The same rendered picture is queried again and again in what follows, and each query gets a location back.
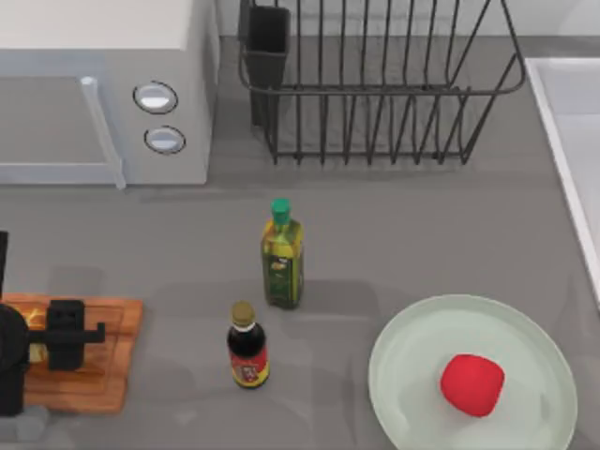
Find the green olive oil bottle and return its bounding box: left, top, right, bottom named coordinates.
left=261, top=198, right=305, bottom=310

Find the pale microwave door handle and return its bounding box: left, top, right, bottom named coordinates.
left=80, top=77, right=127, bottom=190

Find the black cutlery holder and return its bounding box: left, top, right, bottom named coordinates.
left=238, top=0, right=291, bottom=90

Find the pale grey rounded box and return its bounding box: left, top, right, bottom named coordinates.
left=12, top=405, right=49, bottom=442

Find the dark soy sauce bottle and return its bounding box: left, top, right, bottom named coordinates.
left=227, top=301, right=271, bottom=389

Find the pale green plate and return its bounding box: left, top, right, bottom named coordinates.
left=367, top=293, right=578, bottom=450

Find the pale microwave oven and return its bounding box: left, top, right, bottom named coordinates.
left=0, top=0, right=221, bottom=191

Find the microwave oven door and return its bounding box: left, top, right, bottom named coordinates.
left=0, top=76, right=126, bottom=188

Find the round microwave knob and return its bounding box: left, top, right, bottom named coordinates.
left=143, top=125, right=187, bottom=155
left=132, top=81, right=179, bottom=115

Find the black wire dish rack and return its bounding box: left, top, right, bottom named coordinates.
left=237, top=0, right=527, bottom=166

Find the wooden cutting board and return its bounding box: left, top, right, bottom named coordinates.
left=0, top=292, right=144, bottom=414

